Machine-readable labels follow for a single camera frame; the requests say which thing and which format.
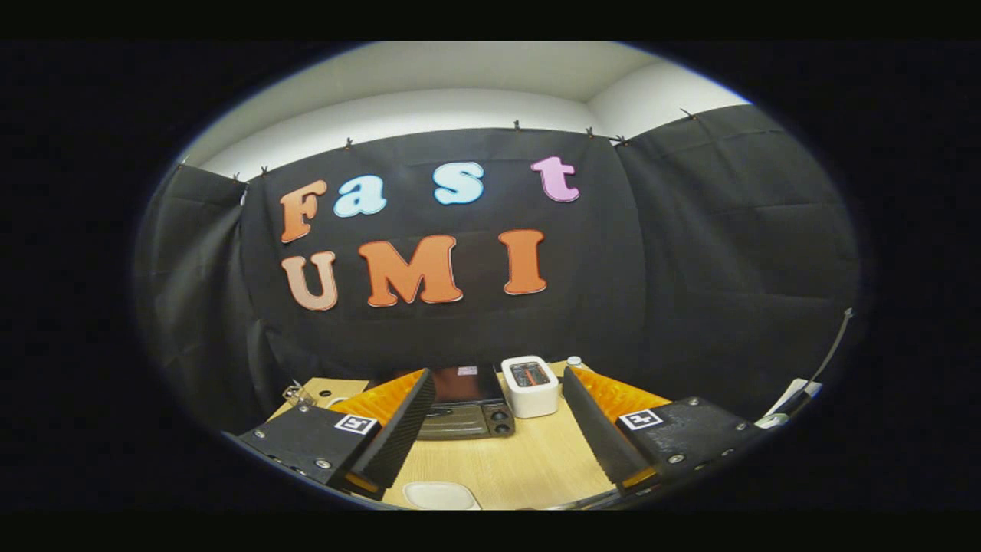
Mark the white plate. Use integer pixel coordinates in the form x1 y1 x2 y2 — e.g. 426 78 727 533
402 481 482 511

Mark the white device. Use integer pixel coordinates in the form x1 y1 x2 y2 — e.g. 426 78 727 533
755 377 823 430

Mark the black toaster oven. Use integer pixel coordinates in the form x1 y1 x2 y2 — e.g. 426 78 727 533
418 364 516 440

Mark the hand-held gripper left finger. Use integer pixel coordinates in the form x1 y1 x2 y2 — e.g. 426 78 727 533
238 368 436 501

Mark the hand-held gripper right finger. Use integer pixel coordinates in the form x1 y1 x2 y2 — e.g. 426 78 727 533
562 366 767 496

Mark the white pop-up toaster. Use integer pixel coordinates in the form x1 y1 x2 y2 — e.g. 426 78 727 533
500 355 560 419

